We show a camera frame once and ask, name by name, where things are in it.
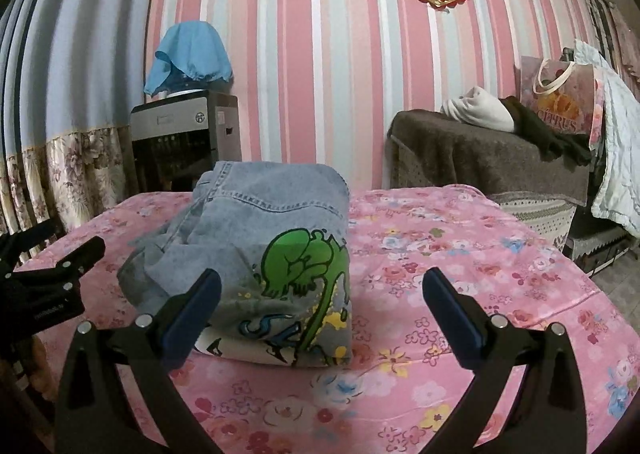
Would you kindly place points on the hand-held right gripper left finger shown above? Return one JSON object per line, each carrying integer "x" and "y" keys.
{"x": 190, "y": 324}

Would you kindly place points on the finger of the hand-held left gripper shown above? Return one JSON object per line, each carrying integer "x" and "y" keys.
{"x": 75, "y": 259}
{"x": 25, "y": 241}

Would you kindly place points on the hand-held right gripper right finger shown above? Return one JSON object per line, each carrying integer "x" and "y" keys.
{"x": 452, "y": 324}

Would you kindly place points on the printed denim jacket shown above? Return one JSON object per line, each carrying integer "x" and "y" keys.
{"x": 280, "y": 214}

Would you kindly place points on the pink floral bedsheet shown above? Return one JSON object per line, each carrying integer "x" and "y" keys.
{"x": 425, "y": 234}

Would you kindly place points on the beige patterned cloth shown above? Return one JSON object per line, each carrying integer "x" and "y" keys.
{"x": 540, "y": 214}

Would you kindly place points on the dark low furniture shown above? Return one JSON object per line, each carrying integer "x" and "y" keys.
{"x": 595, "y": 249}

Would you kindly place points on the silver black water dispenser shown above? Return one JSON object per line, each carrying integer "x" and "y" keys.
{"x": 175, "y": 124}

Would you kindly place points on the brown blanket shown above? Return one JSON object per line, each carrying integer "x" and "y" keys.
{"x": 465, "y": 154}

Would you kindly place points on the blue floral curtain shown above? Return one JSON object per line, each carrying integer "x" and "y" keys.
{"x": 75, "y": 59}

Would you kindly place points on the black cloth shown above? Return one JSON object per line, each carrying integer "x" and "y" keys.
{"x": 545, "y": 134}

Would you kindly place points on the white folded cloth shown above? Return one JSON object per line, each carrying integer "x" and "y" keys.
{"x": 480, "y": 109}

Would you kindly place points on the white quilt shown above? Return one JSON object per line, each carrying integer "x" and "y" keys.
{"x": 617, "y": 159}

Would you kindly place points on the blue cloth cover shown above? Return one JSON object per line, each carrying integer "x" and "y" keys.
{"x": 195, "y": 49}

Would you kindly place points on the pink gift bag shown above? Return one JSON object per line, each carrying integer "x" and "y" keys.
{"x": 565, "y": 104}

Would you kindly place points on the dark framed wall hanging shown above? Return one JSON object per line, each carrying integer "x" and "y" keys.
{"x": 597, "y": 19}

